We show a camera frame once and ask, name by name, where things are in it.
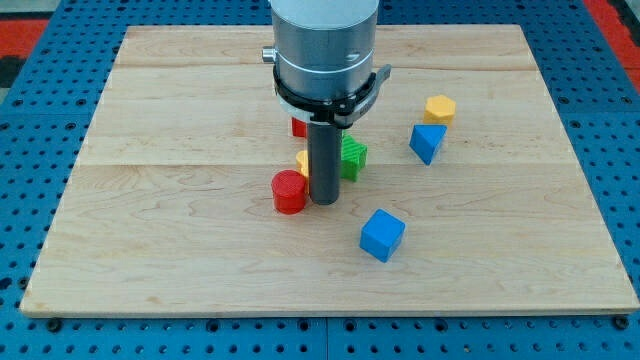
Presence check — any yellow heart block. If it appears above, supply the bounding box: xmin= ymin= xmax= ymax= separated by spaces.
xmin=296 ymin=150 xmax=309 ymax=179

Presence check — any light wooden board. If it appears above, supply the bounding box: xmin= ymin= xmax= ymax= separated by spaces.
xmin=21 ymin=25 xmax=639 ymax=318

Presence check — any blue triangular prism block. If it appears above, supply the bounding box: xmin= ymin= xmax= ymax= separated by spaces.
xmin=409 ymin=124 xmax=448 ymax=166

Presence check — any black clamp ring mount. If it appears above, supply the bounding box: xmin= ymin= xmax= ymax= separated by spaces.
xmin=273 ymin=64 xmax=392 ymax=129

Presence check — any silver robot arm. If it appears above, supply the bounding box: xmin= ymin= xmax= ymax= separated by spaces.
xmin=262 ymin=0 xmax=392 ymax=205

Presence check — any red cylinder block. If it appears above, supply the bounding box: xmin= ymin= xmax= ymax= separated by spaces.
xmin=271 ymin=170 xmax=306 ymax=215

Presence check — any blue cube block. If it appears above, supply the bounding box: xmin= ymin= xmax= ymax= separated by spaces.
xmin=359 ymin=209 xmax=406 ymax=263

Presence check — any yellow hexagon block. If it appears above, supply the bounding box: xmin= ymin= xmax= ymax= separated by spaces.
xmin=423 ymin=95 xmax=456 ymax=126

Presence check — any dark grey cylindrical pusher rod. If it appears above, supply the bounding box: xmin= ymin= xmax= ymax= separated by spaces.
xmin=307 ymin=123 xmax=342 ymax=205

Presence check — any red block behind rod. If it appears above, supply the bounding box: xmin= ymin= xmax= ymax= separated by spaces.
xmin=291 ymin=117 xmax=307 ymax=138

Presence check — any green star block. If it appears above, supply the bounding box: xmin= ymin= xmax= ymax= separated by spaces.
xmin=341 ymin=135 xmax=368 ymax=182

